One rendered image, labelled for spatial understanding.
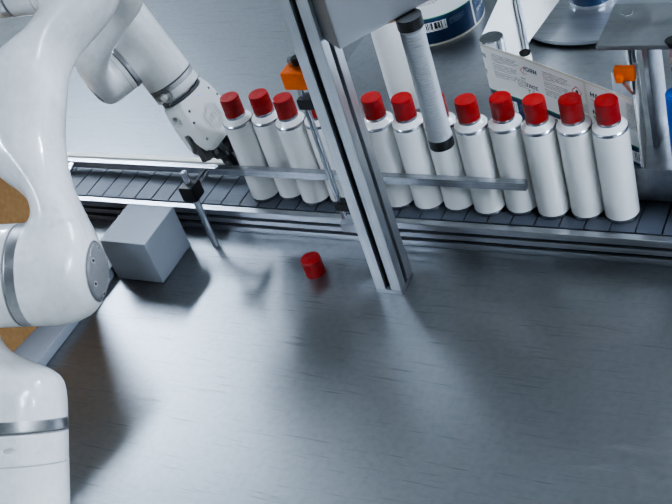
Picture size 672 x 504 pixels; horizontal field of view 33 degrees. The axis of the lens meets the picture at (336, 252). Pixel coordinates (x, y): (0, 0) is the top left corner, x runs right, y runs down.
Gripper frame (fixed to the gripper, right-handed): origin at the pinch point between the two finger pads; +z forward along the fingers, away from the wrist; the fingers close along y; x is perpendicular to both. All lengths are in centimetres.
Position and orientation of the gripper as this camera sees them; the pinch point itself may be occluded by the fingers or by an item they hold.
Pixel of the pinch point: (234, 161)
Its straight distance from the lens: 198.3
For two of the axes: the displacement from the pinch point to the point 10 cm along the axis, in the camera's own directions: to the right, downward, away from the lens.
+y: 4.0, -6.7, 6.3
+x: -7.3, 1.8, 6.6
